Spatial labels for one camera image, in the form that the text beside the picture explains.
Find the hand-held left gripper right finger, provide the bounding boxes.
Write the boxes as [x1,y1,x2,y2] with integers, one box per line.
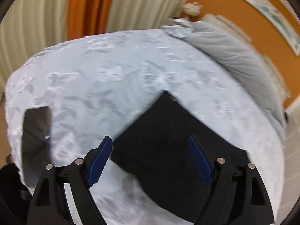
[187,135,275,225]

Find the black pants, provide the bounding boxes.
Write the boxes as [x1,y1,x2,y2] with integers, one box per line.
[110,91,251,224]

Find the grey duvet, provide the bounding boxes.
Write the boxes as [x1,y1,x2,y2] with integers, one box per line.
[164,19,285,127]

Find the orange curtain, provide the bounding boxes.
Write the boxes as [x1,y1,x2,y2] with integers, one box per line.
[67,0,118,38]

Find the framed feather wall painting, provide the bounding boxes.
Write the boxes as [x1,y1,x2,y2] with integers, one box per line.
[235,0,300,57]

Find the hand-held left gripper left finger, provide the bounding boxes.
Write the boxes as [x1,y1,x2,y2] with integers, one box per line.
[26,135,113,225]

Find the dark smartphone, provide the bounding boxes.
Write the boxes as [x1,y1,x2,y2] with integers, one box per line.
[21,106,52,188]

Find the white flower table lamp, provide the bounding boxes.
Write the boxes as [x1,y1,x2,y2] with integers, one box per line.
[183,2,203,17]

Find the cream curtain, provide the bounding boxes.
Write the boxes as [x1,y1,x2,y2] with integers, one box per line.
[0,0,74,87]
[106,0,196,33]

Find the bed with butterfly sheet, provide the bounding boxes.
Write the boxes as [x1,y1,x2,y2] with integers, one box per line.
[5,29,285,225]

